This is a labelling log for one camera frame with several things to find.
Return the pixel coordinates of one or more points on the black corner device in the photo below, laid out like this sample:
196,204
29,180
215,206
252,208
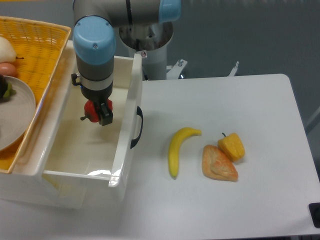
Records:
314,209

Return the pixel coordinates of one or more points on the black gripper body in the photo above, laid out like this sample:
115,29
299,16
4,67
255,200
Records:
94,88

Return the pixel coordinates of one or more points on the triangular toast bread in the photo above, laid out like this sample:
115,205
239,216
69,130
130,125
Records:
216,165

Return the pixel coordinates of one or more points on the yellow bell pepper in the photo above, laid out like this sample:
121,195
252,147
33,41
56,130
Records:
231,145

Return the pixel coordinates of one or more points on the grey round plate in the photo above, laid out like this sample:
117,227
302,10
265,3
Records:
17,113

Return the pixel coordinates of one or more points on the white metal bracket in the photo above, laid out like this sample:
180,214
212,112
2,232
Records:
234,70

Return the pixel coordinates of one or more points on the yellow banana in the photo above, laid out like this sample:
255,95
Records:
176,141

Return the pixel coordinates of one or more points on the white pear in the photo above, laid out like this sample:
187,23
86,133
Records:
7,52

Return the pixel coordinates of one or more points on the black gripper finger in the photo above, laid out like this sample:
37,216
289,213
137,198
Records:
105,114

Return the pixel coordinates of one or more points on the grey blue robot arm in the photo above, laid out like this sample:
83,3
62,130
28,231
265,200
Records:
94,39

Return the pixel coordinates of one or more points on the red bell pepper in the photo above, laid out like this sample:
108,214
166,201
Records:
91,111

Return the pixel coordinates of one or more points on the black drawer handle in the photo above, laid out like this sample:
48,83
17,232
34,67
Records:
139,127

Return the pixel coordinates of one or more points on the white drawer cabinet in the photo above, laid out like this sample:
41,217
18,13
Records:
29,182

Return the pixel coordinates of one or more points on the yellow woven basket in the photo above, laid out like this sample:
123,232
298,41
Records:
41,44

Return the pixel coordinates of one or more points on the open upper white drawer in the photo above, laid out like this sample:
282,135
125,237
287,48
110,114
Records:
94,157

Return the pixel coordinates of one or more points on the dark purple mangosteen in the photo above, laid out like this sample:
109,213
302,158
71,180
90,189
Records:
6,89

